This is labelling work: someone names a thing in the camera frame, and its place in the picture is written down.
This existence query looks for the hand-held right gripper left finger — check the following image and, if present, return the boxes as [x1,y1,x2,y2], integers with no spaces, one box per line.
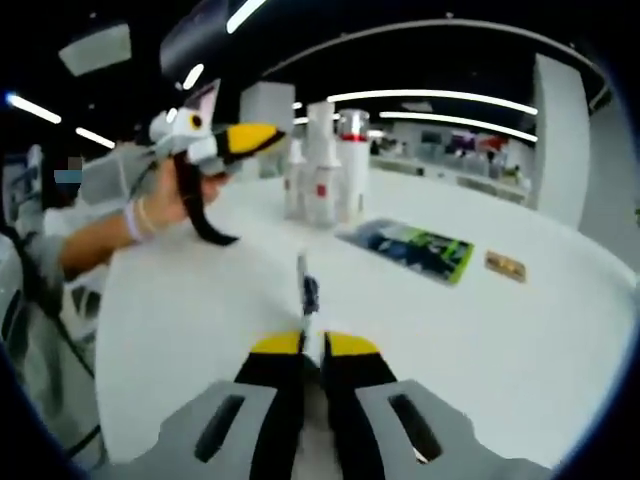
[99,328,308,480]

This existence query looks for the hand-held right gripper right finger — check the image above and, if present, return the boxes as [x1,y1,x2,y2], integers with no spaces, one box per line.
[319,329,552,480]

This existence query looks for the white skincare tube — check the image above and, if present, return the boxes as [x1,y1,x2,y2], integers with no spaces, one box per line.
[305,101,344,171]

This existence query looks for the small card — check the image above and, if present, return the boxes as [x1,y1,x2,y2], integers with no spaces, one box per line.
[294,252,322,334]

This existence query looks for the red-collared white skincare bottle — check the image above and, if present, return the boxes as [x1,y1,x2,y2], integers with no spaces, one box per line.
[336,108,372,225]

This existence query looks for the dark green skincare sachet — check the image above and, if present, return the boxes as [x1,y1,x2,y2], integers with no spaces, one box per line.
[335,217,476,287]

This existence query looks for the gold skincare sachet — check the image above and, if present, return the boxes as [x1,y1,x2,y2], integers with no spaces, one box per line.
[482,249,528,285]

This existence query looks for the person's left hand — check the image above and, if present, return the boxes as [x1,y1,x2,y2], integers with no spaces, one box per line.
[130,158,229,236]

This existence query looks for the hanging dark screen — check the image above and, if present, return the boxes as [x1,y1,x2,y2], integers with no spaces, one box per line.
[159,0,234,87]

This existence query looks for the short white ceiling light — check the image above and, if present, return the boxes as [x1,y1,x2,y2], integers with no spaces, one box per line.
[74,126,117,150]

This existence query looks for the ceiling air-conditioner panel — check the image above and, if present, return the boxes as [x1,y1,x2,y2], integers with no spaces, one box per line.
[57,22,133,77]

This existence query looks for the long curved ceiling light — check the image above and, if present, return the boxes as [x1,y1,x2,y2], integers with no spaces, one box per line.
[226,0,270,35]

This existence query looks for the long white ceiling light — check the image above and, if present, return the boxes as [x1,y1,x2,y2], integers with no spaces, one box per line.
[7,92,63,125]

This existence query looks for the straight white ceiling light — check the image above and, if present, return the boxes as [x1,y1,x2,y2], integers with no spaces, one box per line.
[327,88,540,117]
[378,110,540,143]

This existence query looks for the background office workstations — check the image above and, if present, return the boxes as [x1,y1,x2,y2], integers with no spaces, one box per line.
[369,127,534,201]

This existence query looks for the pale wrist bracelet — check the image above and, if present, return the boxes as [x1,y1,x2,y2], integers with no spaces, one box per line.
[123,196,157,242]

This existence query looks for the black cable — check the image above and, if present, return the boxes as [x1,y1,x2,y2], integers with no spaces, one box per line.
[0,219,104,459]

